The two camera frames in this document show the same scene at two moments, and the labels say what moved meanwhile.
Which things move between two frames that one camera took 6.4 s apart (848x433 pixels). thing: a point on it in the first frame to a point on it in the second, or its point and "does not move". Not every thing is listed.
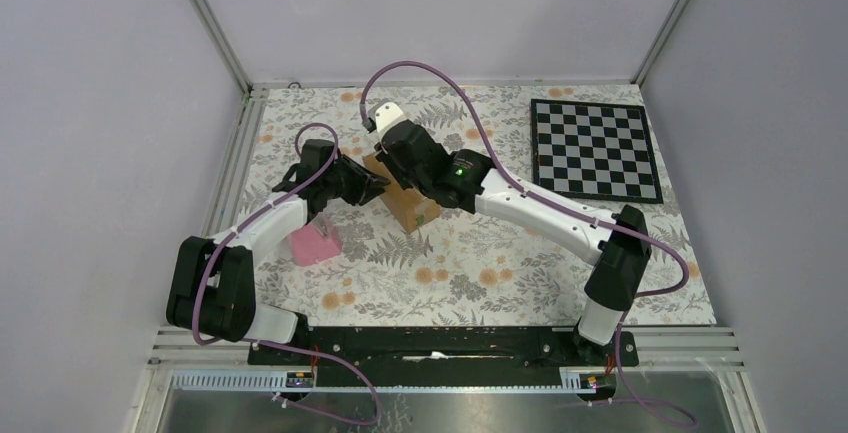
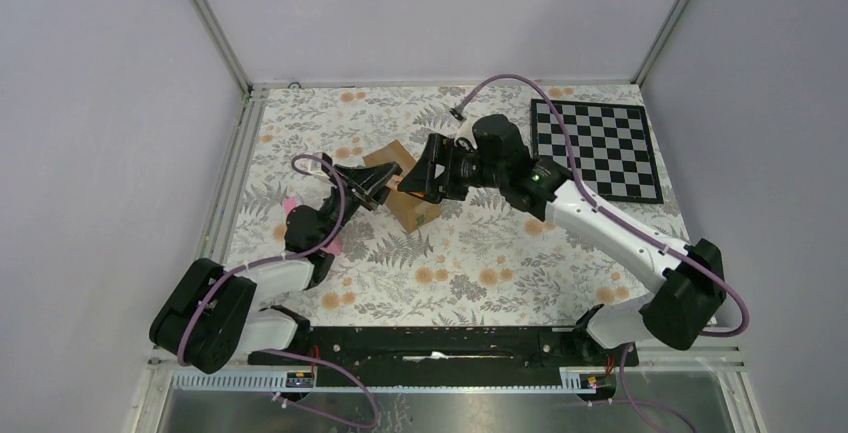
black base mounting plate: [444, 356] does not move
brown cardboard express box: [412, 207] does not move
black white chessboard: [594, 149] does not move
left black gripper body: [345, 182] to [343, 202]
